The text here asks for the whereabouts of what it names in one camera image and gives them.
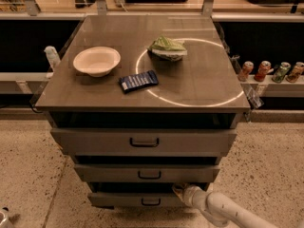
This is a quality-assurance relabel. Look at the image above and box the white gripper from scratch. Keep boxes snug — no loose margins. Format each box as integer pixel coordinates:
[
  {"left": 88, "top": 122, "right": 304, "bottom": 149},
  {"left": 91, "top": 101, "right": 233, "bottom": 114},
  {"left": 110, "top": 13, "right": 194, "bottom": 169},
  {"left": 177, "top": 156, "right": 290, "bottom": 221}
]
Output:
[{"left": 172, "top": 183, "right": 209, "bottom": 208}]

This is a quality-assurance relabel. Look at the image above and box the grey bottom drawer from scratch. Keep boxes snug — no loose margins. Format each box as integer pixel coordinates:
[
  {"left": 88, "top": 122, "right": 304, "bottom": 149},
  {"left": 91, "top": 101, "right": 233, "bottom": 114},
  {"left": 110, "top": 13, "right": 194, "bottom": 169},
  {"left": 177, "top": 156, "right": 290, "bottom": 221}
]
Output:
[{"left": 88, "top": 182, "right": 183, "bottom": 207}]

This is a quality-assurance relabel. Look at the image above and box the grey drawer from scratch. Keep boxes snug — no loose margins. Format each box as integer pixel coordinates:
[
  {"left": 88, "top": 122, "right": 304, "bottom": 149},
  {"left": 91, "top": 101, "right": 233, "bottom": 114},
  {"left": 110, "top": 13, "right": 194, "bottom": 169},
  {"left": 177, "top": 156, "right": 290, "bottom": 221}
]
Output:
[
  {"left": 88, "top": 182, "right": 183, "bottom": 207},
  {"left": 74, "top": 164, "right": 219, "bottom": 183},
  {"left": 51, "top": 128, "right": 237, "bottom": 157}
]

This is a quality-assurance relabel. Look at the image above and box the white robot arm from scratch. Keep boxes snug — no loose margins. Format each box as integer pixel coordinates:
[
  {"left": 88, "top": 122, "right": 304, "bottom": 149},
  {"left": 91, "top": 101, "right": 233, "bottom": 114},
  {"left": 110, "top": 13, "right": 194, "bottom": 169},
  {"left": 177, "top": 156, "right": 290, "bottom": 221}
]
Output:
[{"left": 172, "top": 183, "right": 278, "bottom": 228}]

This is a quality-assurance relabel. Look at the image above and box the grey middle drawer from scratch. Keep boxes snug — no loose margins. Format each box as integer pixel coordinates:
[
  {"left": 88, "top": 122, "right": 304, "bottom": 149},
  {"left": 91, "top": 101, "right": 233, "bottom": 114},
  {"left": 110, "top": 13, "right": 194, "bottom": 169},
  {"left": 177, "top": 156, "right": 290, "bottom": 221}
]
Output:
[{"left": 74, "top": 164, "right": 219, "bottom": 183}]

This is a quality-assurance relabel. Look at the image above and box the grey drawer cabinet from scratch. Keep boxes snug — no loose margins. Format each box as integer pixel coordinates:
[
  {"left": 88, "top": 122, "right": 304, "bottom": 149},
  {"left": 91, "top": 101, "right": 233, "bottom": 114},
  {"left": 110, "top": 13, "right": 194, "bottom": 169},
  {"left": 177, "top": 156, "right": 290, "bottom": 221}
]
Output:
[{"left": 34, "top": 14, "right": 251, "bottom": 210}]

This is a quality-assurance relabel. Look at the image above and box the grey top drawer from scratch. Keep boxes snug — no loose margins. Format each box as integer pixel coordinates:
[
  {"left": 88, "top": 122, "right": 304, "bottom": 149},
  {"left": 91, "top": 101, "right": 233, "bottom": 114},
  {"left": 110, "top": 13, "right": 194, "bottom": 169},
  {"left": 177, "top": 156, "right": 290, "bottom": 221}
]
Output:
[{"left": 51, "top": 128, "right": 237, "bottom": 157}]

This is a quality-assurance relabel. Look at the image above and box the blue snack packet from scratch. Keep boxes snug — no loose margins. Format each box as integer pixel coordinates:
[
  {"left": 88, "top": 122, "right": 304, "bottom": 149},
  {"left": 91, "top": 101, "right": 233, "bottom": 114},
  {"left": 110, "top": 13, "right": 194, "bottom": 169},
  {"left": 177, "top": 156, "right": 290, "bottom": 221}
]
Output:
[{"left": 119, "top": 70, "right": 159, "bottom": 93}]

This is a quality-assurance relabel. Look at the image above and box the clear plastic bag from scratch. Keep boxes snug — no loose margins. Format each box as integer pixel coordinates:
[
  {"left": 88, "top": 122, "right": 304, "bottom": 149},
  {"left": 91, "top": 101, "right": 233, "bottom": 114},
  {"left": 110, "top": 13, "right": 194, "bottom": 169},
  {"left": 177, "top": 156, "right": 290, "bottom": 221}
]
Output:
[{"left": 230, "top": 55, "right": 263, "bottom": 109}]

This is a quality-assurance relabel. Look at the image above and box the red soda can left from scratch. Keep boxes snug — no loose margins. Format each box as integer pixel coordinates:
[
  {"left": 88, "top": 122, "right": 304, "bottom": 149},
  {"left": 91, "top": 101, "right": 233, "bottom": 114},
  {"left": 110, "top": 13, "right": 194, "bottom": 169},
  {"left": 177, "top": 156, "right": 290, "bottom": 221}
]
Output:
[{"left": 237, "top": 61, "right": 254, "bottom": 82}]

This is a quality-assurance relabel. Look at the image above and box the red soda can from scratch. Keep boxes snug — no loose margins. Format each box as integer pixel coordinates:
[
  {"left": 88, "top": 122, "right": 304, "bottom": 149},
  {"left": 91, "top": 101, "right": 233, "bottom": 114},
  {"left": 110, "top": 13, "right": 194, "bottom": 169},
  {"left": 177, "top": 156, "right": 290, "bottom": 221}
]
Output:
[
  {"left": 254, "top": 61, "right": 273, "bottom": 82},
  {"left": 237, "top": 61, "right": 254, "bottom": 82}
]

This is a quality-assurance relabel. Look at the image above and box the green chip bag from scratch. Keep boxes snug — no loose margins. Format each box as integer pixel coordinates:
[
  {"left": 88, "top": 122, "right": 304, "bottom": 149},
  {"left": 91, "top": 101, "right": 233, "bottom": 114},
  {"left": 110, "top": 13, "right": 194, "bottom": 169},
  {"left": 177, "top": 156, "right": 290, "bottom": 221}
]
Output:
[{"left": 148, "top": 36, "right": 187, "bottom": 62}]

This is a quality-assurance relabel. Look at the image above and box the white bowl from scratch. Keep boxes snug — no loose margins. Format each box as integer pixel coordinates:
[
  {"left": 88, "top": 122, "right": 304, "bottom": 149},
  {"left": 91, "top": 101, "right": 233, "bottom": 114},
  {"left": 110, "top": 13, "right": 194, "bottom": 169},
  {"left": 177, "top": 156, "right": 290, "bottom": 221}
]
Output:
[{"left": 73, "top": 47, "right": 121, "bottom": 77}]

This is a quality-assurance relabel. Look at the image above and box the green soda can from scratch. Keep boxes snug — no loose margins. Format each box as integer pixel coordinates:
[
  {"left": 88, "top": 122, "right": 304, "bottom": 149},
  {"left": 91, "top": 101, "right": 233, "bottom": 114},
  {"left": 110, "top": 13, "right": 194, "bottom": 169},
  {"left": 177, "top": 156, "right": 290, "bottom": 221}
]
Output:
[{"left": 272, "top": 62, "right": 291, "bottom": 83}]

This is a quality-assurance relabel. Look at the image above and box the brown soda can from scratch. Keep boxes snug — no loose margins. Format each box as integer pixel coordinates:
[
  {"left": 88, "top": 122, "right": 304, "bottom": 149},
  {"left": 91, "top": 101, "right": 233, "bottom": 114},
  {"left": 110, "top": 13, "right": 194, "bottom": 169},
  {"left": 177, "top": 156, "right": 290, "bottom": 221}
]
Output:
[{"left": 286, "top": 62, "right": 304, "bottom": 83}]

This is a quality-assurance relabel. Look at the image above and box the white object floor corner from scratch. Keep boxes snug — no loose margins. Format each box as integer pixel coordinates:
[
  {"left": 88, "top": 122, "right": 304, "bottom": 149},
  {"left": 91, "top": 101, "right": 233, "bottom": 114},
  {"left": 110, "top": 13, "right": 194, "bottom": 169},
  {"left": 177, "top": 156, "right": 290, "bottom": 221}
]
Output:
[{"left": 0, "top": 209, "right": 14, "bottom": 228}]

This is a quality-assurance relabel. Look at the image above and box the white bottle on shelf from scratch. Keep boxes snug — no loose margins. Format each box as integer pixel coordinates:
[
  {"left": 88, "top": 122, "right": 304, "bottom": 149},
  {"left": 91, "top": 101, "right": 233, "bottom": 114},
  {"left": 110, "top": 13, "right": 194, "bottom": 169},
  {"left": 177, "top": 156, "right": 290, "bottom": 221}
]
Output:
[{"left": 44, "top": 46, "right": 61, "bottom": 70}]

